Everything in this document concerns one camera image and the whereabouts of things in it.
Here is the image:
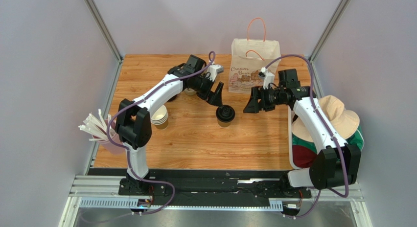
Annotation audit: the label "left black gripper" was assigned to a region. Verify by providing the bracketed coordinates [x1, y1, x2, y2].
[190, 74, 223, 108]

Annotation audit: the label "single black cup lid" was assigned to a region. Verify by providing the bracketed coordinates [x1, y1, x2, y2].
[215, 105, 235, 123]

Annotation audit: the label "single brown paper cup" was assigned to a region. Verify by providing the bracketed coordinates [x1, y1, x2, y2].
[217, 120, 232, 128]

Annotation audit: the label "paper takeout bag orange handles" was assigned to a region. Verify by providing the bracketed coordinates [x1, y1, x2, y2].
[228, 17, 281, 94]

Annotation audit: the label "stack of paper cups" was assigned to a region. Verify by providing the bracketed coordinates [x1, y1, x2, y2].
[151, 105, 169, 130]

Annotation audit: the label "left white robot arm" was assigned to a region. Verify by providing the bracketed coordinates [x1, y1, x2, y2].
[115, 51, 224, 195]

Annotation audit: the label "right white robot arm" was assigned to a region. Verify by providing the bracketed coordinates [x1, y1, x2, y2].
[243, 68, 361, 190]

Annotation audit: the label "stack of black lids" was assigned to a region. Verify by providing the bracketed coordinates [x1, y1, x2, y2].
[167, 94, 178, 102]

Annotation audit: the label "white plastic basket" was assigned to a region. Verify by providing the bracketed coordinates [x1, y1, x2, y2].
[287, 107, 317, 170]

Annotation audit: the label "dark red garment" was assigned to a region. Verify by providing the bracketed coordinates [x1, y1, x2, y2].
[292, 145, 318, 168]

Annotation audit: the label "beige bucket hat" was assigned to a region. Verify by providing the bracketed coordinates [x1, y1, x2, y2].
[292, 95, 360, 142]

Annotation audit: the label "green garment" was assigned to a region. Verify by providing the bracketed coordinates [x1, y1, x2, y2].
[292, 125, 365, 154]

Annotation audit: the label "pink cup with straws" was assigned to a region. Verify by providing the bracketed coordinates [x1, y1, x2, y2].
[78, 109, 125, 155]

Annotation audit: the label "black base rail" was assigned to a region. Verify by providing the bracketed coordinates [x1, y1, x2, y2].
[88, 168, 312, 207]

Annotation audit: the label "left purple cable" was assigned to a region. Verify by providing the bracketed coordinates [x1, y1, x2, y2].
[106, 50, 216, 215]

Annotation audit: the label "purple cable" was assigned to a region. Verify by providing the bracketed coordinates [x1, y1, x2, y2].
[260, 54, 350, 220]
[106, 50, 216, 215]

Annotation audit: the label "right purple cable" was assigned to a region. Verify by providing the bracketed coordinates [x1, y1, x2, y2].
[260, 54, 350, 220]

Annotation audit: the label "aluminium frame base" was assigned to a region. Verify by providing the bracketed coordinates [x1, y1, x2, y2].
[59, 176, 372, 227]

